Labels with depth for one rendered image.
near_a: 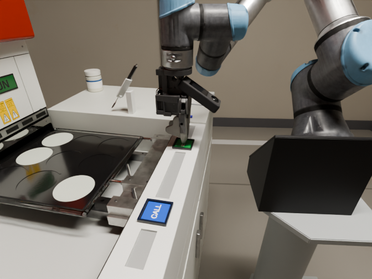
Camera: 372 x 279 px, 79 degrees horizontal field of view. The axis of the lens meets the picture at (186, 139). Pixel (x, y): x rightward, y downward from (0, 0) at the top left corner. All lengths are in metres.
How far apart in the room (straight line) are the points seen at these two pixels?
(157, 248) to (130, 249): 0.04
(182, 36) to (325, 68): 0.33
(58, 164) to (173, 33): 0.51
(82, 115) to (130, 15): 1.94
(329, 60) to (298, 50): 2.28
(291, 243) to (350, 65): 0.52
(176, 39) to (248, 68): 2.28
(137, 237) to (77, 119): 0.64
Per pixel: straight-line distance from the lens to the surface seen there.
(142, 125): 0.84
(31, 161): 0.84
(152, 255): 0.41
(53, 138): 0.94
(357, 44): 0.59
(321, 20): 0.67
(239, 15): 0.56
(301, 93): 0.69
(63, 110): 0.99
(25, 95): 0.97
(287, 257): 0.87
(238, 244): 1.62
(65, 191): 0.66
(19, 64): 0.96
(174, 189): 0.50
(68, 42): 3.05
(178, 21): 0.53
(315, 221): 0.71
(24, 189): 0.72
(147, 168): 0.70
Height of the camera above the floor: 1.30
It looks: 30 degrees down
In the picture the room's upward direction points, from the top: straight up
